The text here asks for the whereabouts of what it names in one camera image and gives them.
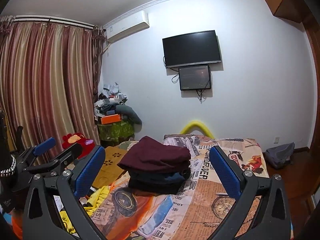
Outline clutter pile of papers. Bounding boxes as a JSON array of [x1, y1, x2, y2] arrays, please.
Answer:
[[94, 82, 127, 118]]

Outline printed newspaper bedspread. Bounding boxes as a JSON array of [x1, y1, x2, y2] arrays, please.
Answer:
[[91, 135, 268, 239]]

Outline grey green pillow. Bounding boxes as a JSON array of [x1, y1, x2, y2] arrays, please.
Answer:
[[115, 104, 142, 125]]

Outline large wall television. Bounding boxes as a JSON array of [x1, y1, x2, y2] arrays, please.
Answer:
[[162, 30, 221, 68]]

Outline wooden wardrobe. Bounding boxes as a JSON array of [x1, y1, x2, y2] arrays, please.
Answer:
[[263, 0, 319, 200]]

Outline folded blue jeans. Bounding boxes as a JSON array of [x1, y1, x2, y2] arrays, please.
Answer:
[[129, 169, 191, 185]]

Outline maroon button shirt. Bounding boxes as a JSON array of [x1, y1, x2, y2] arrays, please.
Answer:
[[118, 136, 191, 173]]

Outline green camouflage storage box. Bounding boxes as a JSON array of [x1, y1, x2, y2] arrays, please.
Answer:
[[97, 120, 135, 142]]

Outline yellow curved foam tube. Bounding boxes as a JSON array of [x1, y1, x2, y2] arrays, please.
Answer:
[[180, 120, 215, 139]]

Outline grey backpack on floor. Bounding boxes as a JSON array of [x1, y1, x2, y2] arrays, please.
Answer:
[[265, 142, 295, 170]]

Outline white air conditioner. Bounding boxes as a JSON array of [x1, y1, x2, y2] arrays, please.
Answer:
[[105, 10, 150, 43]]

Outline small wall monitor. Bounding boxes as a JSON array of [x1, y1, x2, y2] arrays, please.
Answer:
[[178, 66, 211, 91]]

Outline folded black garment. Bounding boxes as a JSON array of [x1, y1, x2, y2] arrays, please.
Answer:
[[128, 178, 185, 194]]

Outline red plush flower toy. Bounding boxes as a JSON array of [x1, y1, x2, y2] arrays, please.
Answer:
[[62, 132, 95, 159]]

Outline striped red gold curtain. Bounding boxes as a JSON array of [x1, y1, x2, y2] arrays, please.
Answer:
[[1, 16, 105, 164]]

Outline orange box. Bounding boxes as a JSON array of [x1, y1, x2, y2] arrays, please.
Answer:
[[101, 114, 121, 125]]

